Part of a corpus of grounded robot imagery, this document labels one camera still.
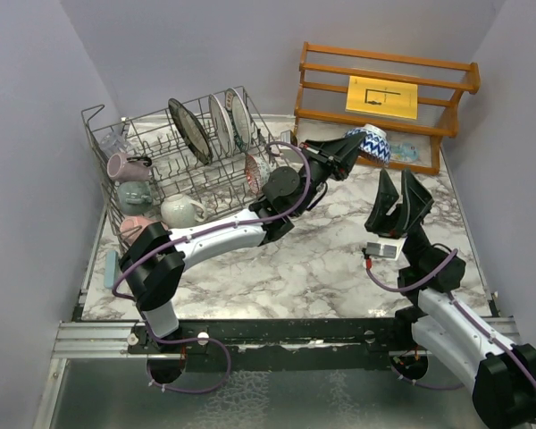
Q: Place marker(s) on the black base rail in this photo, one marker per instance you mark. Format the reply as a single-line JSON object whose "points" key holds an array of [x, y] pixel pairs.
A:
{"points": [[274, 345]]}

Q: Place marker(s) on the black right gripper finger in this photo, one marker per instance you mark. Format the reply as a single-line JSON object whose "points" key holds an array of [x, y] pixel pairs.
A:
{"points": [[384, 214], [417, 202]]}

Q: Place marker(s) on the pink mug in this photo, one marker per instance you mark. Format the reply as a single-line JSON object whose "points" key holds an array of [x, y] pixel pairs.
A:
{"points": [[132, 226]]}

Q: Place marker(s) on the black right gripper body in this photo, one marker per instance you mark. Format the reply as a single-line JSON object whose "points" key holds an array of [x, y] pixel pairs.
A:
{"points": [[417, 233]]}

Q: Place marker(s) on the dark rimmed beige plate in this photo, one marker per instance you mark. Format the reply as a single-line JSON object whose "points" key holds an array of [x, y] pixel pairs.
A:
{"points": [[191, 130]]}

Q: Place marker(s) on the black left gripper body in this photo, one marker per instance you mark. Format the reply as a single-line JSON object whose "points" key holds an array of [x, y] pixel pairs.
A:
{"points": [[321, 173]]}

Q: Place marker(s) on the purple glass mug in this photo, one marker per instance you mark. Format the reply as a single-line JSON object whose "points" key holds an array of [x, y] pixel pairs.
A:
{"points": [[122, 167]]}

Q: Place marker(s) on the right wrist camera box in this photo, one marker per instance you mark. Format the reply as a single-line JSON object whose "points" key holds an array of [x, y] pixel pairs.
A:
{"points": [[384, 249]]}

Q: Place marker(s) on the grey wire dish rack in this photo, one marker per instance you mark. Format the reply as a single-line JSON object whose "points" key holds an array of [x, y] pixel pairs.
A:
{"points": [[221, 185]]}

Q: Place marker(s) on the white speckled mug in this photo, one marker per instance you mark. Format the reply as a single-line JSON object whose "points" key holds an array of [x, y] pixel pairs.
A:
{"points": [[181, 211]]}

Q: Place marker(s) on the wooden shelf rack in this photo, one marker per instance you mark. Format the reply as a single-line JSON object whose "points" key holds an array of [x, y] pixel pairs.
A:
{"points": [[324, 73]]}

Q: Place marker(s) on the white plate red characters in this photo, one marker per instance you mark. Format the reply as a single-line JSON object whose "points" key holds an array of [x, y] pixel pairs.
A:
{"points": [[222, 125]]}

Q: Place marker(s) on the clear octagonal glass tumbler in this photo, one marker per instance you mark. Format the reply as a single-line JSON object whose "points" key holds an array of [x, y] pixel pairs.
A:
{"points": [[113, 143]]}

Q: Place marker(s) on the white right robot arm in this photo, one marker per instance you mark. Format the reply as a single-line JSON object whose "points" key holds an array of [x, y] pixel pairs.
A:
{"points": [[499, 373]]}

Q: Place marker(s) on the green rimmed white plate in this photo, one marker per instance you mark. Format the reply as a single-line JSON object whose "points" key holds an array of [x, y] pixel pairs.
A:
{"points": [[239, 119]]}

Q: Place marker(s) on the red patterned bowl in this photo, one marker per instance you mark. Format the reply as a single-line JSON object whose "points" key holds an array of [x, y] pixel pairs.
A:
{"points": [[258, 172], [374, 145]]}

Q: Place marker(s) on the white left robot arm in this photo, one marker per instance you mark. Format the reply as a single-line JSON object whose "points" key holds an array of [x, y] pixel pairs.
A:
{"points": [[157, 259]]}

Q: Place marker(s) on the yellow book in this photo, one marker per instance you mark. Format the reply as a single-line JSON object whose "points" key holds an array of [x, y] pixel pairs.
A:
{"points": [[382, 97]]}

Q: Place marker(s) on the grey-green ceramic mug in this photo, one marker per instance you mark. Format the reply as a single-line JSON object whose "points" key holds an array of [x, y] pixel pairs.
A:
{"points": [[134, 197]]}

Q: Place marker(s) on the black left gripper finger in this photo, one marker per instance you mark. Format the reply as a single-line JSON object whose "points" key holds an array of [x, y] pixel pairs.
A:
{"points": [[343, 164], [337, 148]]}

